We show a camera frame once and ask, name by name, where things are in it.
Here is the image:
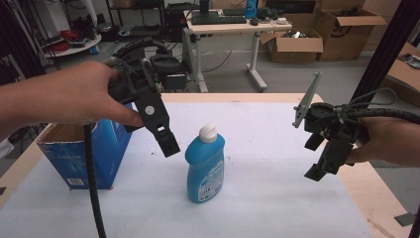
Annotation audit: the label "black shelf rack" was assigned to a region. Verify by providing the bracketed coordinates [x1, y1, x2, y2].
[105, 0, 166, 43]

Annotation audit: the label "black corrugated cable conduit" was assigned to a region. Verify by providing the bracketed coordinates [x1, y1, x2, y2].
[113, 36, 170, 65]

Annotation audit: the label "dark tape patch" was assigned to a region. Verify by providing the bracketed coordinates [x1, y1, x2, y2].
[393, 212, 416, 228]

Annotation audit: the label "round white table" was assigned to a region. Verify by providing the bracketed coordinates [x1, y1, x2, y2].
[42, 32, 103, 60]

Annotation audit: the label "blue cardboard box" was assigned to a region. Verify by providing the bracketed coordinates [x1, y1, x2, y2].
[36, 103, 135, 190]

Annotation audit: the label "large open cardboard box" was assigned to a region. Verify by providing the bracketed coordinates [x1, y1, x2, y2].
[316, 7, 388, 62]

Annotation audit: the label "black device on floor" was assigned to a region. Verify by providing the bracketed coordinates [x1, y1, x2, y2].
[149, 54, 188, 91]

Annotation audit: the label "white table mat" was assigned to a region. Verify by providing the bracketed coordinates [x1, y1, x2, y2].
[0, 101, 374, 238]

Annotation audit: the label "black metal pole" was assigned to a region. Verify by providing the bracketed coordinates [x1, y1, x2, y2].
[350, 0, 420, 104]

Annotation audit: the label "small open cardboard box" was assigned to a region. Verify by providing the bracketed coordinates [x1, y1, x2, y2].
[260, 27, 325, 64]

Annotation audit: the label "black keyboard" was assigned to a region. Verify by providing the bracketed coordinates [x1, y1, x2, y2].
[191, 15, 248, 26]

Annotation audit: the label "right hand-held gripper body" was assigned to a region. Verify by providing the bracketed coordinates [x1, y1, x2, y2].
[291, 71, 362, 147]

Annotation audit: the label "right hand-held gripper black cable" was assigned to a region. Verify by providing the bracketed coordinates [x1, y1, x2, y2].
[340, 86, 420, 127]

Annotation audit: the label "hand-held gripper black cable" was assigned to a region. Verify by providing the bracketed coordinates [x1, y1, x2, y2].
[83, 122, 108, 238]
[340, 86, 420, 127]

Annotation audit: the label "red cable coil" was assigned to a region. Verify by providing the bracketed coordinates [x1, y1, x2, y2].
[57, 29, 82, 43]

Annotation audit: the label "blue bottle with white cap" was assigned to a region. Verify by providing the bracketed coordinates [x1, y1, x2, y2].
[184, 122, 227, 204]

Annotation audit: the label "flat cardboard box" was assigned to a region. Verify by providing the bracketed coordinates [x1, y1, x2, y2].
[382, 42, 420, 107]

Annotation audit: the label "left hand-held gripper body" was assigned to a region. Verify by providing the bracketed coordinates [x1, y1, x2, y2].
[107, 58, 162, 104]

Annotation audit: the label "black monitor stand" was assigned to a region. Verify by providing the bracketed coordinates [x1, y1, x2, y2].
[198, 0, 220, 17]

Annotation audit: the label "left hand-held gripper black cable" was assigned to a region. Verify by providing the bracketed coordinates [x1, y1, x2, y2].
[83, 122, 108, 238]

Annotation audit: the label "person's left hand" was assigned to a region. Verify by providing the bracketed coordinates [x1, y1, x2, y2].
[26, 60, 146, 129]

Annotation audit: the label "person's right hand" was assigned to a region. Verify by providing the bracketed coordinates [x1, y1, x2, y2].
[346, 116, 420, 167]

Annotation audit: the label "blue container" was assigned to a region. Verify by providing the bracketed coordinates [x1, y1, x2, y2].
[244, 0, 259, 20]

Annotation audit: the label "light wooden desk white legs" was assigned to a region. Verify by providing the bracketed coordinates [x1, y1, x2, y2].
[181, 9, 294, 94]

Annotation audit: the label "black computer tower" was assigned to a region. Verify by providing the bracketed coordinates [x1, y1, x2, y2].
[163, 2, 199, 35]

